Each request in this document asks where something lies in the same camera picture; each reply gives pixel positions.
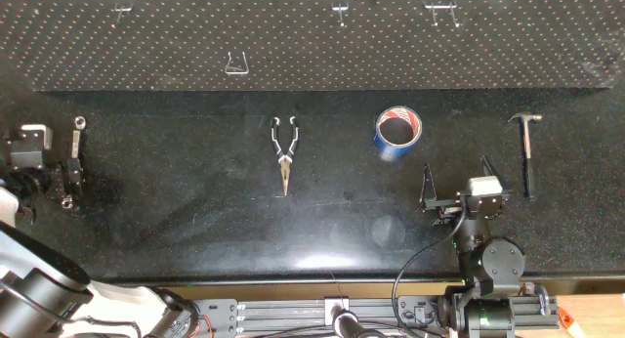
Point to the double metal hook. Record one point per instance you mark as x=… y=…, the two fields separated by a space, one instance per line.
x=441 y=6

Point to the black and white pliers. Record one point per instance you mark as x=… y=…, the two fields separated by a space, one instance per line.
x=285 y=172

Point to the black pegboard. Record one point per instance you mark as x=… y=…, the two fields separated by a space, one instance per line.
x=390 y=50

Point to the mounting rail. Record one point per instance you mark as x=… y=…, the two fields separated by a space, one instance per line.
x=293 y=313

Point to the wrench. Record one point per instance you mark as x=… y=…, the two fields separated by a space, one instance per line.
x=75 y=143

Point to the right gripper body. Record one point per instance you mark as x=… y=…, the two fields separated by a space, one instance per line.
x=446 y=205

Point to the hammer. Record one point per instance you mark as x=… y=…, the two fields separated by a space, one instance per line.
x=527 y=142

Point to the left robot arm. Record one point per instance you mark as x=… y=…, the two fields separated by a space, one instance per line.
x=117 y=304

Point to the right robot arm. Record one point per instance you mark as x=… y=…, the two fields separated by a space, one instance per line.
x=498 y=265

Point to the roll of blue tape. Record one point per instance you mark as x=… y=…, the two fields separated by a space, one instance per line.
x=390 y=146

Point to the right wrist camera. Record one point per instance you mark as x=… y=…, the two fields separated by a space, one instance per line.
x=485 y=186

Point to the metal loop hook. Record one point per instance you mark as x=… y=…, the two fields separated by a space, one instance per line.
x=237 y=72

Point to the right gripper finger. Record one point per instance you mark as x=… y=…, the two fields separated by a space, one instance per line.
x=494 y=172
x=428 y=186

